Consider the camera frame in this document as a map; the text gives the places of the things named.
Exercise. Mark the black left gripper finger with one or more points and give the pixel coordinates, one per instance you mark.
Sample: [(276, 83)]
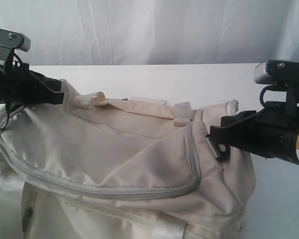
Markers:
[(51, 84), (51, 98)]

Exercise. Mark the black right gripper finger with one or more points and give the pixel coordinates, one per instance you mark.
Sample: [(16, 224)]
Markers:
[(243, 119), (222, 138)]

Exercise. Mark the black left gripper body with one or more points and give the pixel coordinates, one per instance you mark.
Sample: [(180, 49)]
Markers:
[(17, 86)]

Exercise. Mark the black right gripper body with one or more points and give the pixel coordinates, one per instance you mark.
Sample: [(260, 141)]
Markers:
[(275, 130)]

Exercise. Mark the cream duffel bag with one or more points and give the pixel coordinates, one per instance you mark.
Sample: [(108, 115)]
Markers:
[(100, 168)]

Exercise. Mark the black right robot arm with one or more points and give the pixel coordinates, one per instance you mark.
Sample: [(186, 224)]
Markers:
[(272, 132)]

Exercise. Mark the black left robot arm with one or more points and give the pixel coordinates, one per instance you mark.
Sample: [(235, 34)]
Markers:
[(22, 86)]

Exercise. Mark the white backdrop curtain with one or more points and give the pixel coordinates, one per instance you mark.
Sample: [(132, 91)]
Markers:
[(132, 32)]

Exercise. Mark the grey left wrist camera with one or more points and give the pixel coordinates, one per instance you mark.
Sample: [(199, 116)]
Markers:
[(14, 40)]

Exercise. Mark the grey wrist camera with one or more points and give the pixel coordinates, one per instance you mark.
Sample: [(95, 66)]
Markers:
[(276, 72), (14, 40)]

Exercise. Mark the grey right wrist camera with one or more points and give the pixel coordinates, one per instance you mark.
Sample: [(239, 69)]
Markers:
[(276, 72)]

